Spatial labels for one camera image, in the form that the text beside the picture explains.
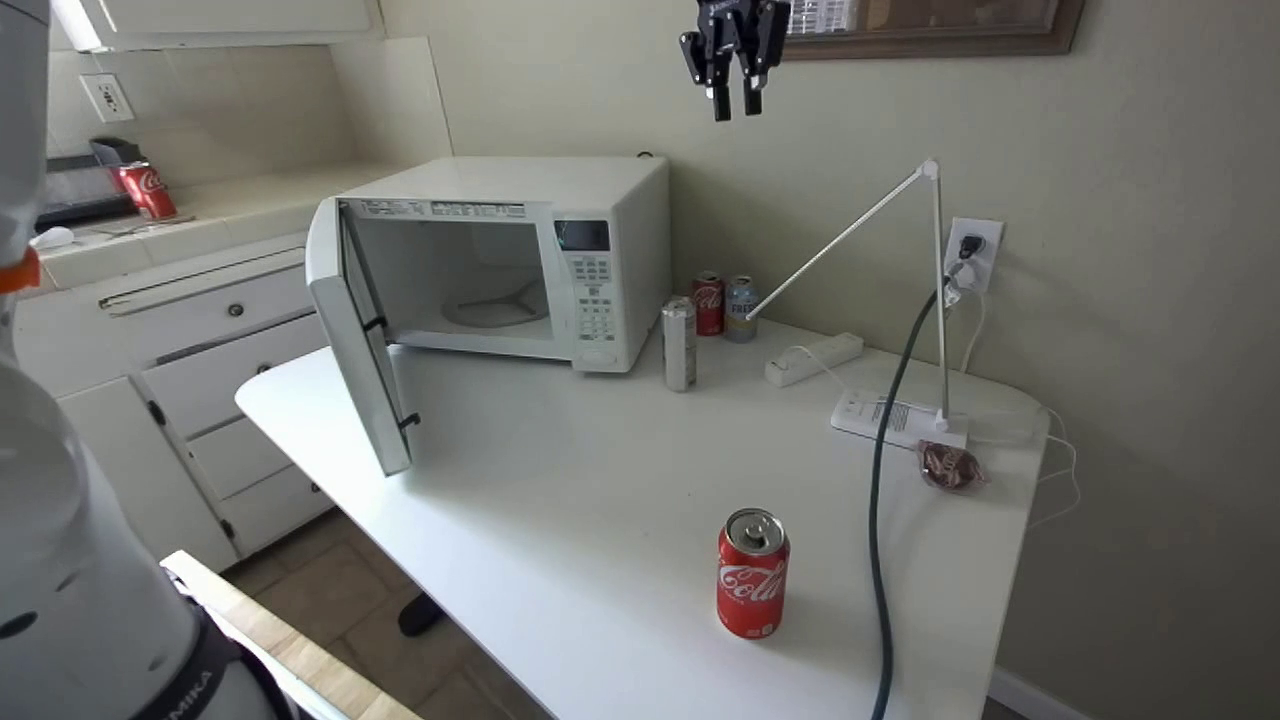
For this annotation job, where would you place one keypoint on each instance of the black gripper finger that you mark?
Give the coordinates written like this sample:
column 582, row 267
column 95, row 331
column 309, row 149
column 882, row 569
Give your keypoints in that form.
column 722, row 75
column 758, row 66

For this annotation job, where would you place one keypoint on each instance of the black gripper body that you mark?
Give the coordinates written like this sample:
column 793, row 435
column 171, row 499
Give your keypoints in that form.
column 745, row 9

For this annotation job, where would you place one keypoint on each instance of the white desk lamp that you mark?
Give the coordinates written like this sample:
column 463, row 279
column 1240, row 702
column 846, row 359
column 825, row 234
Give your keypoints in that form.
column 854, row 234

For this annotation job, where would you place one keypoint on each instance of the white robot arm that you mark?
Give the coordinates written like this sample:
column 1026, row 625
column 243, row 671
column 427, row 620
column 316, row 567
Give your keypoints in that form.
column 65, row 535

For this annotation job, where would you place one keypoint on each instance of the framed building picture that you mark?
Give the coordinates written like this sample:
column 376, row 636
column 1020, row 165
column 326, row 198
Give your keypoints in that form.
column 933, row 24

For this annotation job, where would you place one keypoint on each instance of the small red soda can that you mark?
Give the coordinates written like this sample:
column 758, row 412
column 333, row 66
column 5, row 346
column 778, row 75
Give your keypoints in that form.
column 708, row 306

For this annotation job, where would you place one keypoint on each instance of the white microwave oven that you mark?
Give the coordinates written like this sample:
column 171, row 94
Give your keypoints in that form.
column 587, row 267

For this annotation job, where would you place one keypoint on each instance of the silver soda can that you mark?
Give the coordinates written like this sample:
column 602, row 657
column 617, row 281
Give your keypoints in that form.
column 741, row 311

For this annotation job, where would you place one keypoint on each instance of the white cylindrical container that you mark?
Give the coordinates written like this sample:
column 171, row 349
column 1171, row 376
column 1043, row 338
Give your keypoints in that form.
column 676, row 346

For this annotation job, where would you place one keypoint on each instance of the white plain power strip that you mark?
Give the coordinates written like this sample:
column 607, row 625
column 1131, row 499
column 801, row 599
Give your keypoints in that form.
column 813, row 359

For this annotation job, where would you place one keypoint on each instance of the white power strip with label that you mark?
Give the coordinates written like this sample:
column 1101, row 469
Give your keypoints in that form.
column 873, row 412

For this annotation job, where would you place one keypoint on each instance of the dark reddish small object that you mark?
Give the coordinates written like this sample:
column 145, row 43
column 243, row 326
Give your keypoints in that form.
column 951, row 467

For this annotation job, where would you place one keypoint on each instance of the red Coca-Cola can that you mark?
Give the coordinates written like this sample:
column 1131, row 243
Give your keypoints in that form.
column 748, row 582

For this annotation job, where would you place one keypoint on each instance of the red cup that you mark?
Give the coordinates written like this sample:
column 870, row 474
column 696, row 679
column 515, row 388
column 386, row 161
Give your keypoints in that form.
column 145, row 189

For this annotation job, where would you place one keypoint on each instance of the white kitchen drawer cabinet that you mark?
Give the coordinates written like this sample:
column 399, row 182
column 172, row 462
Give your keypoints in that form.
column 202, row 373

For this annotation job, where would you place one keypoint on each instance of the black shoe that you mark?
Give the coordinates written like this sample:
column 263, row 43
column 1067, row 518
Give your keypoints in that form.
column 423, row 614

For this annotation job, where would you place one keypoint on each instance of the black countertop appliance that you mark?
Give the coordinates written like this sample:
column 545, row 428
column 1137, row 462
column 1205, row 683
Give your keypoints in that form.
column 74, row 186

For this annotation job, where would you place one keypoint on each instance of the light wooden board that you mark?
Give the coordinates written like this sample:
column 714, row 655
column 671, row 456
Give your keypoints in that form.
column 295, row 655

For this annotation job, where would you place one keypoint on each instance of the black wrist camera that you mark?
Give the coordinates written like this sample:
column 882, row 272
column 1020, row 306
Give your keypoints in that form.
column 694, row 59

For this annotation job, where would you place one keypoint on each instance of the white wall outlet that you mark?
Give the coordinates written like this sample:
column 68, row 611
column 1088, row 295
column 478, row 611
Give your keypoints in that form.
column 980, row 254

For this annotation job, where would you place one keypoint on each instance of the white wall switch plate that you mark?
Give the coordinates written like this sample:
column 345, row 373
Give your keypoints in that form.
column 104, row 97

